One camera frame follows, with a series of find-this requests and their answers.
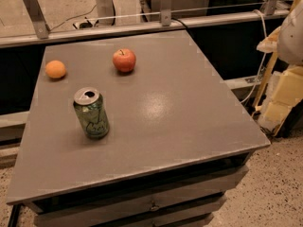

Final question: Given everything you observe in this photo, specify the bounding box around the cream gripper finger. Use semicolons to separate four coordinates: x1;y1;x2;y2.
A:
257;27;280;53

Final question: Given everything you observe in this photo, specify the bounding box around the green soda can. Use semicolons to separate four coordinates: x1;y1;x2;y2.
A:
73;87;110;139

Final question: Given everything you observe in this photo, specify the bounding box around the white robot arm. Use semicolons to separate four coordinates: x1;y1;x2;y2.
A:
257;0;303;66

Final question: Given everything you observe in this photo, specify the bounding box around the red apple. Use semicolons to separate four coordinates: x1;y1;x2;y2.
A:
113;48;136;73

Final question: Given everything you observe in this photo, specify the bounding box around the orange fruit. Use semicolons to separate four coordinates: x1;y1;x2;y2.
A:
45;61;66;79

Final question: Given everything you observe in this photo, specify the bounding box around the grey drawer cabinet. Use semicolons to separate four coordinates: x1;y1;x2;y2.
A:
6;153;254;227

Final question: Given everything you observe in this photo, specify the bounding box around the grey metal railing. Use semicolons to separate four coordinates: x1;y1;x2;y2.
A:
0;0;294;49

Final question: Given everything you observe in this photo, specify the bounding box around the yellow wooden post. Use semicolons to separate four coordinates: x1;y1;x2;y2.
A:
252;0;301;112

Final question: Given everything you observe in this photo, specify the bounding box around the white cable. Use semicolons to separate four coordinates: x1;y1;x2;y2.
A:
240;9;269;105

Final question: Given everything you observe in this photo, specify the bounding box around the black cable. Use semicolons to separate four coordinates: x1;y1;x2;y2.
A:
171;17;190;31

